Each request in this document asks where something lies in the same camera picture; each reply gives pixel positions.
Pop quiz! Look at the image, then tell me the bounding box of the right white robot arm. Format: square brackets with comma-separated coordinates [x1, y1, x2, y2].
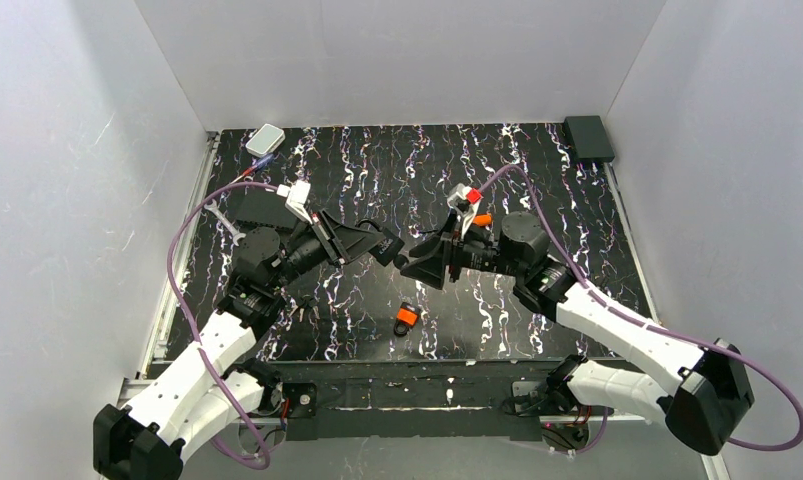
[395, 212, 754, 456]

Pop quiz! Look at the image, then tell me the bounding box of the silver open-end wrench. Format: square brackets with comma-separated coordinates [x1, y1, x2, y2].
[203, 200, 246, 246]

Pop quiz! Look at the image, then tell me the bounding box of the bunch of black keys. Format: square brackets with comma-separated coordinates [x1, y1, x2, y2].
[291, 295, 320, 321]

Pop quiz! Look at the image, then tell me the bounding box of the white rectangular box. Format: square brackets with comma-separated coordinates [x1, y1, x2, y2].
[245, 123, 285, 157]

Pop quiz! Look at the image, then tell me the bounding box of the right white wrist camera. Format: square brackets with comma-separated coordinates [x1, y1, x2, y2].
[447, 183, 482, 240]

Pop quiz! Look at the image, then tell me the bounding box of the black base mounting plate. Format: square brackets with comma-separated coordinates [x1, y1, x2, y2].
[219, 360, 614, 444]

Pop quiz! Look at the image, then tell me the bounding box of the black box in corner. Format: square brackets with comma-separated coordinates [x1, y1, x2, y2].
[563, 115, 615, 164]

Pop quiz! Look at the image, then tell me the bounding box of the orange handle screwdriver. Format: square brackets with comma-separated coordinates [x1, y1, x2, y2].
[419, 213, 495, 236]

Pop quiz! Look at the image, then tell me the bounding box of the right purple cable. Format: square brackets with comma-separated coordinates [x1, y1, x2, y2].
[477, 164, 803, 458]

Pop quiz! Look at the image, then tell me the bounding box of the orange padlock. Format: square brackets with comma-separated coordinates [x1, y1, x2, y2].
[393, 302, 422, 337]

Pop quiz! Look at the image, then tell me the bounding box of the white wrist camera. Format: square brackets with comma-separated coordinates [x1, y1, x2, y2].
[275, 180, 314, 225]
[447, 183, 482, 240]

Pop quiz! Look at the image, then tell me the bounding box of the purple cable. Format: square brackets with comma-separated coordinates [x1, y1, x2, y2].
[477, 164, 803, 458]
[166, 181, 296, 472]

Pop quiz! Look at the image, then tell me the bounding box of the black padlock with keys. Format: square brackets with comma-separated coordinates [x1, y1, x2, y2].
[356, 219, 408, 269]

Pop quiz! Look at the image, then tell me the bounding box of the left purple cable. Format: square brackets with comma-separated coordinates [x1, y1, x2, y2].
[166, 181, 296, 472]

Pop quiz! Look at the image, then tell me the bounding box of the blue red small screwdriver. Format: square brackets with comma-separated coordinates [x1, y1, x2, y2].
[231, 153, 275, 184]

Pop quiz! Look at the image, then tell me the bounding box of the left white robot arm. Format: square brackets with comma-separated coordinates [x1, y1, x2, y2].
[93, 211, 384, 479]

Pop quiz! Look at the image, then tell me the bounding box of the black flat box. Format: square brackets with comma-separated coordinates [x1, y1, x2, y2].
[234, 191, 299, 233]

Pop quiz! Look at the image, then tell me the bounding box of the aluminium frame rail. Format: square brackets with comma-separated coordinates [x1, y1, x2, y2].
[100, 131, 219, 480]

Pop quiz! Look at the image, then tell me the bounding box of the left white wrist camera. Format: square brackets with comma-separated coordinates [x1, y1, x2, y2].
[275, 180, 314, 225]

